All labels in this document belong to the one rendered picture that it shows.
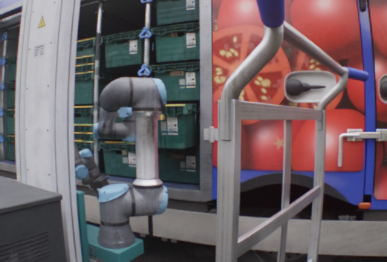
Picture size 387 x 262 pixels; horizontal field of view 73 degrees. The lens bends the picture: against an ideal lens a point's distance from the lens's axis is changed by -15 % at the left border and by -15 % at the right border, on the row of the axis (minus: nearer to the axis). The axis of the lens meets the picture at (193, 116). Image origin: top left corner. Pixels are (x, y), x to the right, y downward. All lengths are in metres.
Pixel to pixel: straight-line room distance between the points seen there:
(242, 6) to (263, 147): 0.82
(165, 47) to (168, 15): 0.23
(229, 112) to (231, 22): 1.39
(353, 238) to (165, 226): 1.16
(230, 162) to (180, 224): 1.51
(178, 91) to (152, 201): 1.04
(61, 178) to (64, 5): 0.63
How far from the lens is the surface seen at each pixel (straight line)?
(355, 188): 1.74
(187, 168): 2.02
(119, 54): 2.32
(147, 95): 1.14
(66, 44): 1.13
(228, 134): 0.45
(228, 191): 0.47
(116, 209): 1.15
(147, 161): 1.15
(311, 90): 1.70
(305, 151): 1.68
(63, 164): 1.10
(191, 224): 1.92
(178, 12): 2.16
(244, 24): 1.79
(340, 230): 1.80
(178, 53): 2.08
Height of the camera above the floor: 1.07
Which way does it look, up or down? 1 degrees up
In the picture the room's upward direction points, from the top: straight up
